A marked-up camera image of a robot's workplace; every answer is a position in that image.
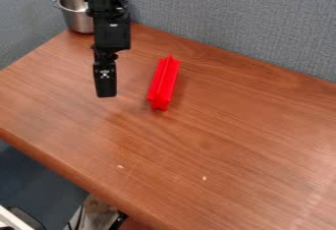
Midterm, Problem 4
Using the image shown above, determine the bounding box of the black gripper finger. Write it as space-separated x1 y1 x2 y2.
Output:
93 55 118 97

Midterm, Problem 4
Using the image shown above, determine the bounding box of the stainless steel pot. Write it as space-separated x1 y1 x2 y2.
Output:
52 0 93 34

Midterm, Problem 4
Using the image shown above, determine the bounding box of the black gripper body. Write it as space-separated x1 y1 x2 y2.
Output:
89 11 130 59

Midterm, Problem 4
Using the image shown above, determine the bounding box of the metal table leg frame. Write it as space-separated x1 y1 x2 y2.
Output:
64 195 126 230

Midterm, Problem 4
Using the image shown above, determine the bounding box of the white object at corner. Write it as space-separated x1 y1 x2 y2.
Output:
0 204 45 230

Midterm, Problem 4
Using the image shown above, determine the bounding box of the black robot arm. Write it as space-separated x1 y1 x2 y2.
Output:
84 0 130 97

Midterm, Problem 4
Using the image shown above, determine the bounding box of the red rectangular block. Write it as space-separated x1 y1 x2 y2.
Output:
146 55 181 111

